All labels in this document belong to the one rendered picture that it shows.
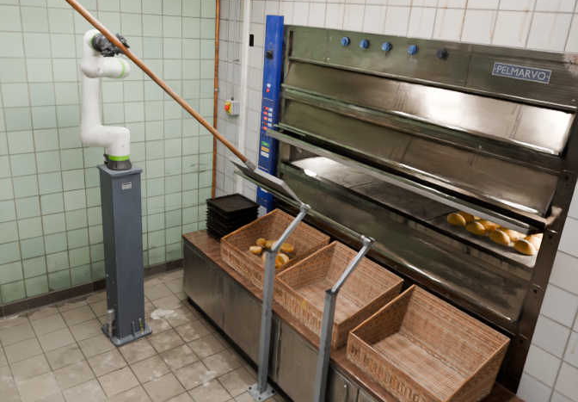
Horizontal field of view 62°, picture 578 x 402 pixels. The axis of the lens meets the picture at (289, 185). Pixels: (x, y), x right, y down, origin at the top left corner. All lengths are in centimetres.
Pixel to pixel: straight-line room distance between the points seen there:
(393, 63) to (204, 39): 177
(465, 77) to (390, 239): 97
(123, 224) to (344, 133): 148
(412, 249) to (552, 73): 111
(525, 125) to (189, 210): 283
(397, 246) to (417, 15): 120
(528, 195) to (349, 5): 139
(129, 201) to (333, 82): 145
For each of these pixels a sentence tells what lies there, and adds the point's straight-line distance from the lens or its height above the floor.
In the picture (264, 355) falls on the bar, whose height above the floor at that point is 28.
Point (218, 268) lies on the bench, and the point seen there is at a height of 56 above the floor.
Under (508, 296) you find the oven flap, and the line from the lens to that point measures 248.
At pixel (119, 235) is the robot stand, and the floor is 79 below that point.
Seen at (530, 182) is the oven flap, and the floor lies 156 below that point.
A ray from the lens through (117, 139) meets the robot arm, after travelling 306.
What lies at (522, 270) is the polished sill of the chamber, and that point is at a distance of 240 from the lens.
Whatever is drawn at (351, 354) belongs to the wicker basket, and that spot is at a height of 63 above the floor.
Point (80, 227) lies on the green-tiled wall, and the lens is 392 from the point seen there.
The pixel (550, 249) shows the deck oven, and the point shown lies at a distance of 232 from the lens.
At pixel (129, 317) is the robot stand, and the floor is 17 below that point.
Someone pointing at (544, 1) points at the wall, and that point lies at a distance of 226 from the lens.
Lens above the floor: 216
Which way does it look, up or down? 19 degrees down
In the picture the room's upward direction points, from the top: 4 degrees clockwise
